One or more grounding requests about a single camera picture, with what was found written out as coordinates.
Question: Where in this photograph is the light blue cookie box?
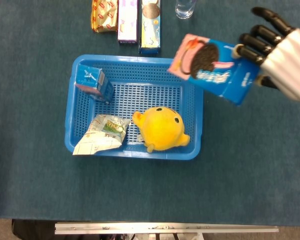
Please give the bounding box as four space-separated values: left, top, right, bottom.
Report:
138 0 162 55

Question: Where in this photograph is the purple white cookie box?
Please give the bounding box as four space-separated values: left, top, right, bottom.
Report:
117 0 139 45

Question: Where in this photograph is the yellow plush toy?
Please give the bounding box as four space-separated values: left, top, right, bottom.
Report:
132 106 191 153

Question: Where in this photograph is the clear glass cup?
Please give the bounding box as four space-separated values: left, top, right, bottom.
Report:
174 0 198 20

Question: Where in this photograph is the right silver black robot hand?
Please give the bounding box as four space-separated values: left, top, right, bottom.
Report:
236 6 300 102

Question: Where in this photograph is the blue plastic perforated basket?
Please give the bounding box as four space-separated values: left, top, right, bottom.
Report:
64 54 204 161

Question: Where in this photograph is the yellow red snack packet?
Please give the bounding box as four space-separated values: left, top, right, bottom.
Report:
90 0 119 33

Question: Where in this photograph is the white snack bag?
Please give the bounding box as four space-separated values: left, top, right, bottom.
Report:
72 113 132 156

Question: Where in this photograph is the aluminium frame rail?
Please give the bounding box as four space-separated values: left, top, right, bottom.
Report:
54 221 279 235

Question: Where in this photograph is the teal felt table cloth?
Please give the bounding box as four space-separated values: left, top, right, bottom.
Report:
0 0 300 227

